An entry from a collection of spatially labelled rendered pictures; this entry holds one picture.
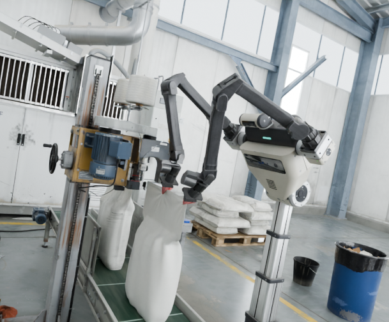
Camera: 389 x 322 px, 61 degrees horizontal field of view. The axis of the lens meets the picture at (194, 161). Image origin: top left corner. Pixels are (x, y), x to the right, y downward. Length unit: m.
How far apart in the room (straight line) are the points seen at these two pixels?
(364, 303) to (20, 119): 4.28
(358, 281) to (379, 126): 7.22
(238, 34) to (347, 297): 5.79
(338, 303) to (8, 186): 3.97
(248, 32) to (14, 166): 5.53
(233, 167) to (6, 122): 4.85
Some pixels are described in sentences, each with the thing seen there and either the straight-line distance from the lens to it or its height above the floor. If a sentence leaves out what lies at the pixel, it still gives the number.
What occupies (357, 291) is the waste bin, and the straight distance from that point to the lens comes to 3.59.
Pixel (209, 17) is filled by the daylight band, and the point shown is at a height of 3.95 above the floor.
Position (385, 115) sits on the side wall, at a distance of 10.35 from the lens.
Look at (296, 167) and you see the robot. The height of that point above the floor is 1.34.
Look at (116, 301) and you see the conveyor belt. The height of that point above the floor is 0.38.
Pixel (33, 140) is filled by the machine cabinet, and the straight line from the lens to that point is 4.70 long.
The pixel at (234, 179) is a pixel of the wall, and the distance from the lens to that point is 7.76.
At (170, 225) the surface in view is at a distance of 1.81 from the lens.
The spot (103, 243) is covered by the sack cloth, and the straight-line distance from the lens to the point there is 2.53.
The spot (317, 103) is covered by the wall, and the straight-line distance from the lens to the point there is 9.51.
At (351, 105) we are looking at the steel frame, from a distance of 10.62.
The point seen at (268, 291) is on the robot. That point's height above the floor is 0.63.
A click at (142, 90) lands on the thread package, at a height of 1.60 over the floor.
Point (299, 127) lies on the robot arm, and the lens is 1.48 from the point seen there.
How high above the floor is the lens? 1.37
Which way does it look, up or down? 3 degrees down
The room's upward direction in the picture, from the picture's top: 10 degrees clockwise
